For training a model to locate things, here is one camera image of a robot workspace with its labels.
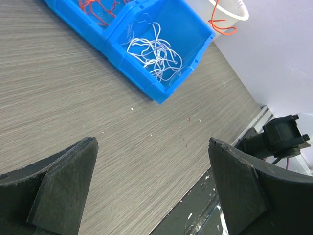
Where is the white fruit basket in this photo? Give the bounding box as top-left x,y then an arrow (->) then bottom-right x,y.
208,0 -> 249,37

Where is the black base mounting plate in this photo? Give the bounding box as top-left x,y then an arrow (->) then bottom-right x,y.
150,168 -> 228,235

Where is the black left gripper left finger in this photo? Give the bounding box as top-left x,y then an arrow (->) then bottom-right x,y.
0,137 -> 99,235

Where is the blue three-compartment bin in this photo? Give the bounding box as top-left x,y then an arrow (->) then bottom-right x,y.
47,0 -> 215,104

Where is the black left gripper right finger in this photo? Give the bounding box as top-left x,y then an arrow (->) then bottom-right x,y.
208,138 -> 313,235

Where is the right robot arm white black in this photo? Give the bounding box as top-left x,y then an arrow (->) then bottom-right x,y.
235,114 -> 313,159

